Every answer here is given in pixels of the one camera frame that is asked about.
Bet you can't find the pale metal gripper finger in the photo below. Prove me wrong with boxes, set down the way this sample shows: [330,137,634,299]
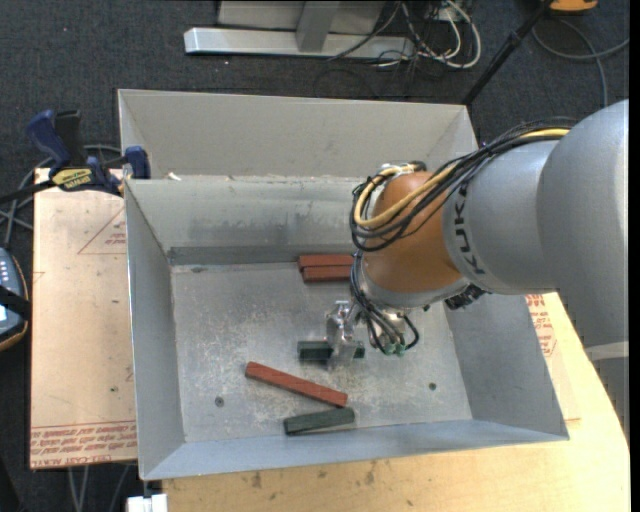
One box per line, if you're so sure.
[329,337,363,371]
[325,310,350,351]

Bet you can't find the dark green block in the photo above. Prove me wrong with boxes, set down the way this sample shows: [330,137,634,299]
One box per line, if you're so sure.
[297,340,367,362]
[283,406,357,437]

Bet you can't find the red-brown flat block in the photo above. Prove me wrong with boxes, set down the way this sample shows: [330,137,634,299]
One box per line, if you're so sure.
[301,266,354,284]
[297,254,356,271]
[244,361,349,409]

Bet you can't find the grey metal bin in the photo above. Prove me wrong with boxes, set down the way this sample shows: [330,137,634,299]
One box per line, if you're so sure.
[117,88,571,482]

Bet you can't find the brown cardboard board, red print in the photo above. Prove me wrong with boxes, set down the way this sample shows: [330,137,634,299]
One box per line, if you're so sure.
[28,167,584,471]

